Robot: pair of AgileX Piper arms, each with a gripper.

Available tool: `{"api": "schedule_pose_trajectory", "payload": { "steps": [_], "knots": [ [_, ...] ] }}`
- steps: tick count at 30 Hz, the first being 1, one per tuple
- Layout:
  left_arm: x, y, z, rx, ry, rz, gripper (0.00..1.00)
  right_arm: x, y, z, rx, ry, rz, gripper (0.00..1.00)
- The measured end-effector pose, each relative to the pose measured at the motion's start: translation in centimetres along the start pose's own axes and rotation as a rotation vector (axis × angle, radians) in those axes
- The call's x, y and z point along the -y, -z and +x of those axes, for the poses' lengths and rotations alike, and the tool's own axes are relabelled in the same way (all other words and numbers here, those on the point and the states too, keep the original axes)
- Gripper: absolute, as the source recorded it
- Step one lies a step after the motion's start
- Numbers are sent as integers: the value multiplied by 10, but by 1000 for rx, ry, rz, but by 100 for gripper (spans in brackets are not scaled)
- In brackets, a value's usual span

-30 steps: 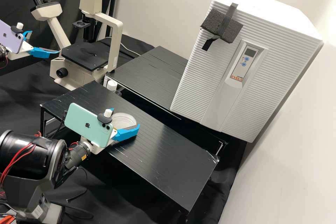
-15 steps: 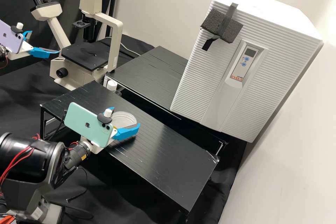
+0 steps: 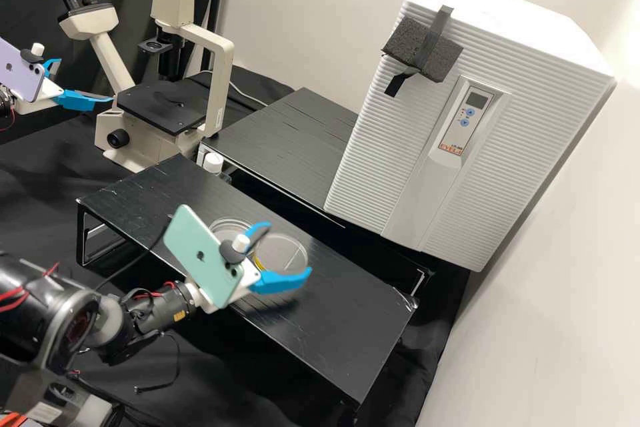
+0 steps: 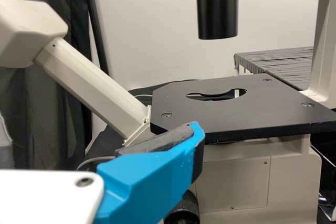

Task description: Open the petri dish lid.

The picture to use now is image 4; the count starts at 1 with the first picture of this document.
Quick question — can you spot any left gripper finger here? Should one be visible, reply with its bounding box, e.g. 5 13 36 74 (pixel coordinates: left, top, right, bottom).
93 121 206 224

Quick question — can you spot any cream microscope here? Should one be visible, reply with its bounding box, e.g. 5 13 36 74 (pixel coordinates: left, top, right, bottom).
0 0 336 224

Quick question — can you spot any black platform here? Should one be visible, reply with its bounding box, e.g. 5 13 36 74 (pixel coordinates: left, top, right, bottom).
233 47 316 91

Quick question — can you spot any white cable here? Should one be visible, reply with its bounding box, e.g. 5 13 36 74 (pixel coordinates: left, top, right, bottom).
75 155 117 172

